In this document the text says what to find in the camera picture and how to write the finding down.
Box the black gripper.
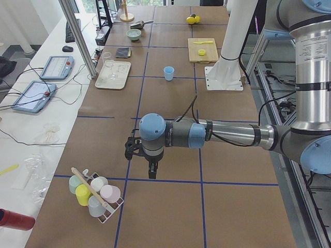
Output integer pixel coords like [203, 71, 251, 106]
[143, 147, 164, 179]

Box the light blue plastic cup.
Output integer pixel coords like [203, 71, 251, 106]
[163, 66, 174, 81]

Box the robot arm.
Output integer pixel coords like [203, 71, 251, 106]
[125, 1, 330, 178]

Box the pink cup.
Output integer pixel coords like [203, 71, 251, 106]
[100, 184, 121, 203]

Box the white cup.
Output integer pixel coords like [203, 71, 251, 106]
[90, 176, 108, 193]

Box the grey blue cup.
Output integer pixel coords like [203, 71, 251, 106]
[88, 195, 106, 218]

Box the yellow cup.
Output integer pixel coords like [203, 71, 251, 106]
[75, 184, 92, 206]

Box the mint green cup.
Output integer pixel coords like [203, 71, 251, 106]
[69, 175, 83, 194]

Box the cream bear serving tray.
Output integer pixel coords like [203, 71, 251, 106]
[95, 61, 131, 90]

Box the clear plastic bag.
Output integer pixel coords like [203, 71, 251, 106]
[24, 153, 53, 209]

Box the folded grey cloth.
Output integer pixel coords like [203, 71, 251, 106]
[115, 47, 131, 58]

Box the clear wine glass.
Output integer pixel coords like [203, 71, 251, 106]
[102, 52, 117, 80]

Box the wooden cutting board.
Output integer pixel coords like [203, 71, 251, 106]
[188, 38, 219, 63]

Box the green bowl of ice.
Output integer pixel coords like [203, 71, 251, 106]
[126, 28, 142, 41]

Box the yellow plastic knife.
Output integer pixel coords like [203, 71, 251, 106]
[193, 40, 214, 44]

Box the upper blue teach pendant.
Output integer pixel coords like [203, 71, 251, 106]
[40, 56, 74, 81]

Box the blue teach pendant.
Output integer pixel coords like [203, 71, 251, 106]
[11, 81, 57, 113]
[40, 56, 74, 81]

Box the lower blue teach pendant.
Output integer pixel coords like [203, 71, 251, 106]
[11, 81, 57, 113]

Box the metal ice scoop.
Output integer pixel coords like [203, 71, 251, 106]
[130, 20, 154, 29]

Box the black computer mouse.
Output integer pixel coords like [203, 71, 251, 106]
[62, 45, 73, 52]

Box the wooden mug tree stand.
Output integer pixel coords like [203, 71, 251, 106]
[119, 0, 134, 22]

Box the black keyboard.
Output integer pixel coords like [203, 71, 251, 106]
[65, 22, 75, 43]

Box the red bottle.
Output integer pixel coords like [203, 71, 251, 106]
[1, 209, 35, 230]

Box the black tripod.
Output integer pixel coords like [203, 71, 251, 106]
[95, 0, 113, 28]

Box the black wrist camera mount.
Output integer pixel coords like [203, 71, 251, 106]
[125, 129, 145, 161]

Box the white wire cup rack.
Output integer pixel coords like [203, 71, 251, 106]
[71, 167, 124, 224]

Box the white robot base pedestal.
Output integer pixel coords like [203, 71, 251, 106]
[205, 1, 264, 92]

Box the aluminium frame post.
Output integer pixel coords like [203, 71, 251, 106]
[59, 0, 97, 79]

